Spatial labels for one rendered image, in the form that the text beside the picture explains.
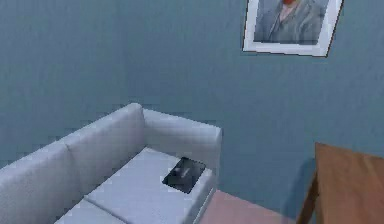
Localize white sofa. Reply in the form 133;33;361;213
0;102;223;224

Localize brown wooden table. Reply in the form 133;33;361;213
295;141;384;224

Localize white framed portrait picture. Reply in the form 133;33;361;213
241;0;345;58

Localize black flat laptop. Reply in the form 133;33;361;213
161;156;207;195

